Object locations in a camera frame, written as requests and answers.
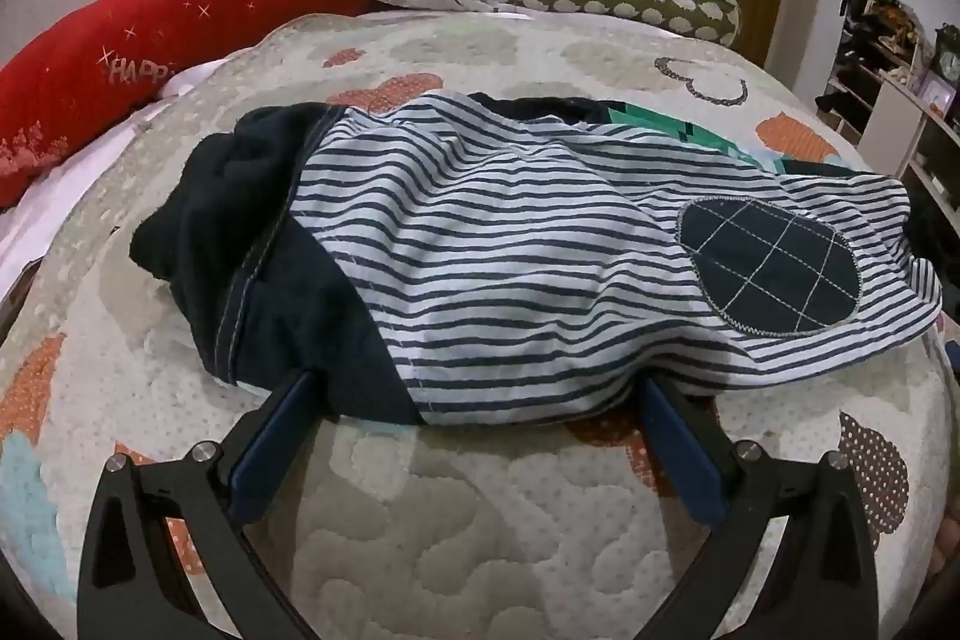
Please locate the green black printed cloth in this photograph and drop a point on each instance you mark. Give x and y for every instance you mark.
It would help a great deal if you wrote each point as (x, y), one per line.
(645, 124)

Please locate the small table clock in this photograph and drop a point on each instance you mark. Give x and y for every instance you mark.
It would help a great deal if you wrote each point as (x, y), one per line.
(949, 63)

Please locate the striped navy pants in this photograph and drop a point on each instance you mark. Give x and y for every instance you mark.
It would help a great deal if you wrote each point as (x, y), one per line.
(487, 250)

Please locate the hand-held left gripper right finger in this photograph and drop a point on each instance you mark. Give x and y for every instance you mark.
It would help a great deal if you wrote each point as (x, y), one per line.
(682, 452)

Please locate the heart patterned quilted blanket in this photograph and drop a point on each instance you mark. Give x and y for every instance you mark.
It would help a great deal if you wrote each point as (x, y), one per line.
(420, 535)

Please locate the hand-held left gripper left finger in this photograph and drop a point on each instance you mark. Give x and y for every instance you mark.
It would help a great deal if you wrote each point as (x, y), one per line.
(270, 452)

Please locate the white bed sheet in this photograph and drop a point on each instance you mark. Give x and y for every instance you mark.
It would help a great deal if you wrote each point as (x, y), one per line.
(45, 212)

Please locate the green dotted bolster pillow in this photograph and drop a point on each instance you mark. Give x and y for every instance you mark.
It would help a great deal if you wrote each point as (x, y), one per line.
(637, 3)

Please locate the grey shelf unit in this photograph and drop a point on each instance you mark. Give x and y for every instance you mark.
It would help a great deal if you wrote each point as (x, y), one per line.
(896, 115)

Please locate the large red embroidered pillow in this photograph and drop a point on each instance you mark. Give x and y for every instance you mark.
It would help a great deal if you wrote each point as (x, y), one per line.
(112, 48)

